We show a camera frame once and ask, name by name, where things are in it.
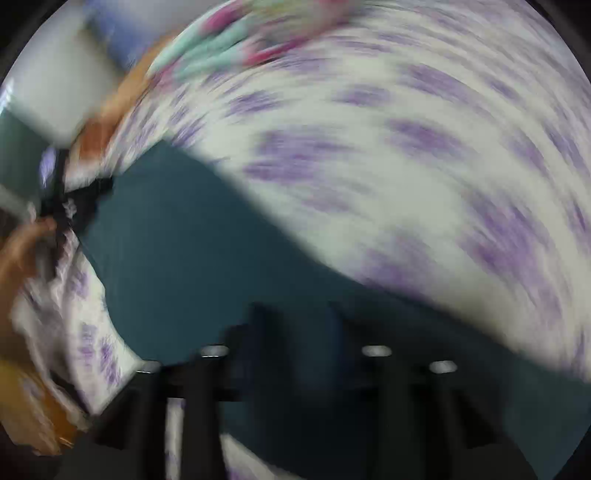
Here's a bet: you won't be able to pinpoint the person's left hand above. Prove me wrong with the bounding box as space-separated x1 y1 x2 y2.
0 217 58 301

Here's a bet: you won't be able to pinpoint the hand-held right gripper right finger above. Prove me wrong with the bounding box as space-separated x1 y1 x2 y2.
330 302 539 480

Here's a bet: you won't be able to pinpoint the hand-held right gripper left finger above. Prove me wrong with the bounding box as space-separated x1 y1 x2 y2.
90 302 280 480

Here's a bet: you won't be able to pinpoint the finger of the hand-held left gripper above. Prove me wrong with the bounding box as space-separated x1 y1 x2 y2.
69 178 115 234

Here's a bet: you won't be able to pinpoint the dark teal pants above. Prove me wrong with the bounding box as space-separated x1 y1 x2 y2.
74 143 591 480

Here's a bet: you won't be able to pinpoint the blue patterned hanging cloth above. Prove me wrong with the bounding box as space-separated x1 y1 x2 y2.
85 0 185 70

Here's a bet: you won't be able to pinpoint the brown satin pillow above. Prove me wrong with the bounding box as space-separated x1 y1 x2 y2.
69 39 178 162

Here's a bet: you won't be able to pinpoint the folded floral quilt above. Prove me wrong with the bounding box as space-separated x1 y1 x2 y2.
150 0 370 79

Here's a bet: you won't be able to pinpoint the purple floral bed sheet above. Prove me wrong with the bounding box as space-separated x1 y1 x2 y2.
14 0 591 480

